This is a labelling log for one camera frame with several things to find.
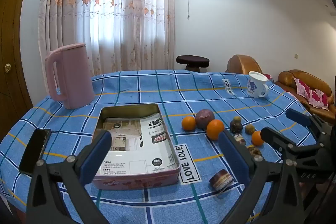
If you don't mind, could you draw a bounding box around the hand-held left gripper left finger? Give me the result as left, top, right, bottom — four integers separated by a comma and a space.
25, 130, 113, 224

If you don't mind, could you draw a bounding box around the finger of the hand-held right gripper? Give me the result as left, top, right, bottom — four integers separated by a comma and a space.
260, 127, 327, 163
286, 108, 336, 146

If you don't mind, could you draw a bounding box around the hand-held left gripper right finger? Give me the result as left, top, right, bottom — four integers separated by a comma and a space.
218, 131, 306, 224

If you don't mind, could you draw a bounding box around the dark mangosteen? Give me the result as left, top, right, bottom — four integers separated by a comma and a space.
229, 119, 243, 134

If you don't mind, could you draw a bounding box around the purple passion fruit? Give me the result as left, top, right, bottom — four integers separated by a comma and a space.
195, 109, 215, 129

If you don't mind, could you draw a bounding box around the pink metal tin box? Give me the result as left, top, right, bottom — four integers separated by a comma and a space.
91, 103, 181, 190

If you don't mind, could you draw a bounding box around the orange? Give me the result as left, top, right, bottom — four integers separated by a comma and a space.
182, 116, 197, 131
251, 131, 264, 146
206, 119, 225, 140

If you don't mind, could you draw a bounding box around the walnut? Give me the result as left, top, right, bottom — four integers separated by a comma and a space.
247, 145, 262, 156

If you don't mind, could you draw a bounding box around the pink floral cloth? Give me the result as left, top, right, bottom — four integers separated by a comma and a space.
293, 77, 330, 109

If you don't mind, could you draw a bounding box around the layered cake slice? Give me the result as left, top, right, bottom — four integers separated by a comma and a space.
209, 169, 234, 192

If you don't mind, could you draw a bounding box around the beige printed card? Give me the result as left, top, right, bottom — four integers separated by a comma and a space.
102, 117, 143, 151

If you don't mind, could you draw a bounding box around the brown leather sofa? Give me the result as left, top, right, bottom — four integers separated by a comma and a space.
278, 69, 335, 125

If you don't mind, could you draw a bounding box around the white mug with blue print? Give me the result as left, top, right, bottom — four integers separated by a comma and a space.
246, 71, 269, 98

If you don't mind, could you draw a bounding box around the white printed leaflet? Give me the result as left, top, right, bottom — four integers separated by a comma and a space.
101, 112, 179, 176

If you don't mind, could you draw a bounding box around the black smartphone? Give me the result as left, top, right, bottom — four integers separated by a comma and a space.
18, 128, 52, 176

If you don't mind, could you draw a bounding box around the brown leather armchair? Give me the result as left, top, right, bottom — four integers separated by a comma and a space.
226, 54, 275, 83

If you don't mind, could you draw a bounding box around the pink electric kettle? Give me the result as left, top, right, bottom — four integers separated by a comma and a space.
44, 42, 95, 109

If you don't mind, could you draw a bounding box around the blue plaid tablecloth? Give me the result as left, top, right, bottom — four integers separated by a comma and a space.
0, 70, 319, 224

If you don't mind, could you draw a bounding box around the dark round stool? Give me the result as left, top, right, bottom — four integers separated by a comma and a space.
176, 55, 210, 72

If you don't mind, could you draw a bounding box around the floral sheer curtain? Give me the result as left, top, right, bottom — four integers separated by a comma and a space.
37, 0, 179, 85

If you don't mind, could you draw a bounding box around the wooden door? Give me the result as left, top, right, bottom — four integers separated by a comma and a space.
0, 0, 40, 136

